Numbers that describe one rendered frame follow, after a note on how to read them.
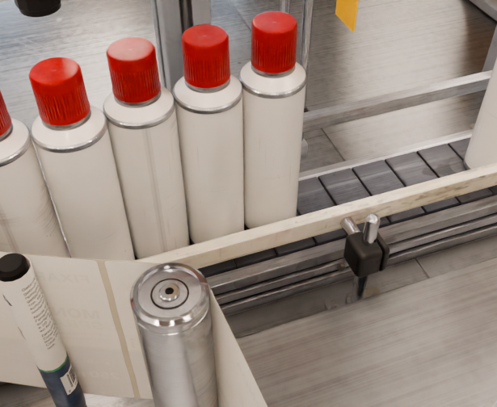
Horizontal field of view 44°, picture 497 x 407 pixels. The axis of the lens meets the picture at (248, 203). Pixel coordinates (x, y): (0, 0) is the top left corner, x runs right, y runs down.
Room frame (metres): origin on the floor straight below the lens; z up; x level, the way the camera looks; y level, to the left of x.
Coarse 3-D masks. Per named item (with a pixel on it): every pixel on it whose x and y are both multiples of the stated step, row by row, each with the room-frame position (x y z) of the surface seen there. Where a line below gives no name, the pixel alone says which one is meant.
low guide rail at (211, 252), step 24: (480, 168) 0.43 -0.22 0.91; (408, 192) 0.40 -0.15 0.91; (432, 192) 0.40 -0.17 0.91; (456, 192) 0.41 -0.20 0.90; (312, 216) 0.37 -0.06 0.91; (336, 216) 0.37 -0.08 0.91; (360, 216) 0.38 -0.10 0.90; (216, 240) 0.34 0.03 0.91; (240, 240) 0.34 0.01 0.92; (264, 240) 0.35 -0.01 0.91; (288, 240) 0.36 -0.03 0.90; (192, 264) 0.33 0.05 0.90
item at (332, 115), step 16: (448, 80) 0.51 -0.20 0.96; (464, 80) 0.51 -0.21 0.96; (480, 80) 0.51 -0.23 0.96; (384, 96) 0.48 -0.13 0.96; (400, 96) 0.48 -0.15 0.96; (416, 96) 0.48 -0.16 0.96; (432, 96) 0.49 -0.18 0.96; (448, 96) 0.50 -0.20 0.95; (320, 112) 0.46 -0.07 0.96; (336, 112) 0.46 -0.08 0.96; (352, 112) 0.46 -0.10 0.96; (368, 112) 0.47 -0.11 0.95; (384, 112) 0.47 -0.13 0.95; (304, 128) 0.45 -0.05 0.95
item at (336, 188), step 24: (456, 144) 0.51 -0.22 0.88; (360, 168) 0.47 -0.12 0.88; (384, 168) 0.47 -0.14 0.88; (408, 168) 0.47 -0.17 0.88; (432, 168) 0.47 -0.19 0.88; (456, 168) 0.47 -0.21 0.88; (312, 192) 0.44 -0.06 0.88; (336, 192) 0.44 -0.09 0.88; (360, 192) 0.44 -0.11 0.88; (384, 192) 0.44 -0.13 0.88; (480, 192) 0.44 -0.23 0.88; (384, 216) 0.40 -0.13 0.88; (408, 216) 0.40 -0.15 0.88; (312, 240) 0.37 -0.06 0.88; (336, 240) 0.38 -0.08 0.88; (216, 264) 0.35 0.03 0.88; (240, 264) 0.35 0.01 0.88
